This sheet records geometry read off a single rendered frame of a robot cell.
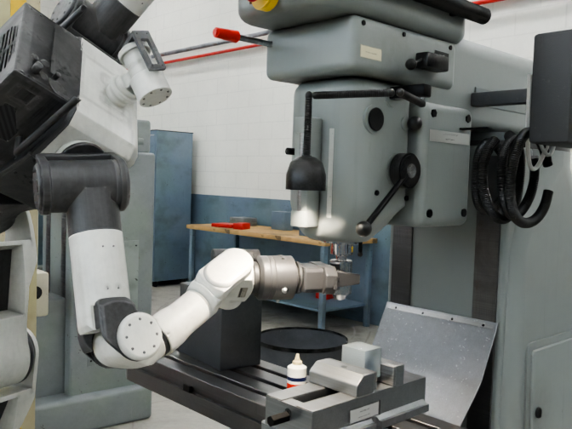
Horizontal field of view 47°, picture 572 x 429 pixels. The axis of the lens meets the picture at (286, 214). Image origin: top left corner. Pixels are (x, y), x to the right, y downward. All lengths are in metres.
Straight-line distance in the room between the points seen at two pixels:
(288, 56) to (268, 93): 6.60
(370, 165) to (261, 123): 6.72
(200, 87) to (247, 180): 1.59
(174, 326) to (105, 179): 0.28
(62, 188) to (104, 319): 0.23
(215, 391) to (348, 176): 0.60
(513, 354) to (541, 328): 0.13
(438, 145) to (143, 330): 0.71
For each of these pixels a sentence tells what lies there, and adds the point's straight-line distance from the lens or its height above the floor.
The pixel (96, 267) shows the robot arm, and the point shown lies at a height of 1.28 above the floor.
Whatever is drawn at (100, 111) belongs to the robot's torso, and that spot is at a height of 1.54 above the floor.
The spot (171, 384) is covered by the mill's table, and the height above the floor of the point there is 0.92.
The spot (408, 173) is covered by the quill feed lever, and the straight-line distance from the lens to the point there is 1.31.
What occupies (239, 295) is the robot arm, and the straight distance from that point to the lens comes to 1.30.
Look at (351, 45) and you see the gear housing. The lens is 1.22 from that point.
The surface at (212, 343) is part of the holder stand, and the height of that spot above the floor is 1.02.
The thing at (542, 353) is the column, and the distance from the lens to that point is 1.72.
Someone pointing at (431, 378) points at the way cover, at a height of 0.98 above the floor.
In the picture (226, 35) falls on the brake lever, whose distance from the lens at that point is 1.29.
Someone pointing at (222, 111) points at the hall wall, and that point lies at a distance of 8.58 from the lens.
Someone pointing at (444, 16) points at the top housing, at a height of 1.77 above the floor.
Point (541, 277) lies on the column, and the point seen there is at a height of 1.22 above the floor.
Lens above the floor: 1.43
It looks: 3 degrees down
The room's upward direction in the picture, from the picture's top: 2 degrees clockwise
